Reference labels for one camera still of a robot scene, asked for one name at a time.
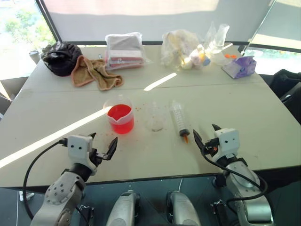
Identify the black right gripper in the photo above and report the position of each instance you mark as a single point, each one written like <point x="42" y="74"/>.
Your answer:
<point x="212" y="147"/>

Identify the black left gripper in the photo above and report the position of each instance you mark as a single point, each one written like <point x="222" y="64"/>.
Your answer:
<point x="98" y="157"/>

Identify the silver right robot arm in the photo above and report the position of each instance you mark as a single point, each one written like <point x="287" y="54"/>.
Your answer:
<point x="244" y="188"/>

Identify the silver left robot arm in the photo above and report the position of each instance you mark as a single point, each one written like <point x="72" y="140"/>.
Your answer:
<point x="61" y="188"/>

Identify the beaker with red liquid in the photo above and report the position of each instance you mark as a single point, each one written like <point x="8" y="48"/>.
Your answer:
<point x="120" y="118"/>

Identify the clear syringe with orange tip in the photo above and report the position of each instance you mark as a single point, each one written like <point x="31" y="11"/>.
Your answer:
<point x="179" y="117"/>

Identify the small clear plastic cup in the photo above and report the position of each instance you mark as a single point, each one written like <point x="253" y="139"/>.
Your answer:
<point x="154" y="120"/>

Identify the black table caster wheel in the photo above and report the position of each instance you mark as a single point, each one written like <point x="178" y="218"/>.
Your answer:
<point x="219" y="181"/>

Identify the brown towel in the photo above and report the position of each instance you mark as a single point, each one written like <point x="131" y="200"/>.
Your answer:
<point x="94" y="73"/>

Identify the silver rounded robot leg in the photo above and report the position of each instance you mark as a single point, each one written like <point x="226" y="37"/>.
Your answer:
<point x="183" y="209"/>
<point x="123" y="209"/>

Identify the purple tissue pack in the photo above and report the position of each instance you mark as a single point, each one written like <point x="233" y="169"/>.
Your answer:
<point x="240" y="67"/>

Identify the pastel sponge pieces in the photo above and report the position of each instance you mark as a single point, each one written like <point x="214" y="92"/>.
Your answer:
<point x="196" y="58"/>

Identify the small orange caps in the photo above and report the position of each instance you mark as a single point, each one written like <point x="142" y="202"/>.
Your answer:
<point x="230" y="56"/>

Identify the white object on floor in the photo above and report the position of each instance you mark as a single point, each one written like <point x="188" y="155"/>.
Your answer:
<point x="27" y="195"/>

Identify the black backpack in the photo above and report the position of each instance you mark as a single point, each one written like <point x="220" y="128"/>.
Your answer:
<point x="287" y="87"/>

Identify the plastic pack of folded cloths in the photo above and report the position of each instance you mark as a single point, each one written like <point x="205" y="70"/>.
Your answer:
<point x="124" y="51"/>

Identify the black crumpled bag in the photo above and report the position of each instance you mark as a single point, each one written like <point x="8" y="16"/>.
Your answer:
<point x="61" y="58"/>

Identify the clear bag with yellow contents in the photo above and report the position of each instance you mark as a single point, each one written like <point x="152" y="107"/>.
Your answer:
<point x="175" y="47"/>

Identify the clear glass flask in bag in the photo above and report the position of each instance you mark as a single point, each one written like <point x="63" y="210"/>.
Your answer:
<point x="219" y="40"/>

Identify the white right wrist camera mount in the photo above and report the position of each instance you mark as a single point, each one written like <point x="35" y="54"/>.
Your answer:
<point x="227" y="141"/>

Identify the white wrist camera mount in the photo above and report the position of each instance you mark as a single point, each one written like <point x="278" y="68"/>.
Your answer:
<point x="78" y="146"/>
<point x="227" y="141"/>

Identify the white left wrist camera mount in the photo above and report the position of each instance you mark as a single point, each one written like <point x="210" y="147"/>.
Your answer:
<point x="78" y="146"/>

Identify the black metal bracket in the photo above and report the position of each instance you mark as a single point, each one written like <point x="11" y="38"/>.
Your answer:
<point x="217" y="207"/>
<point x="87" y="213"/>

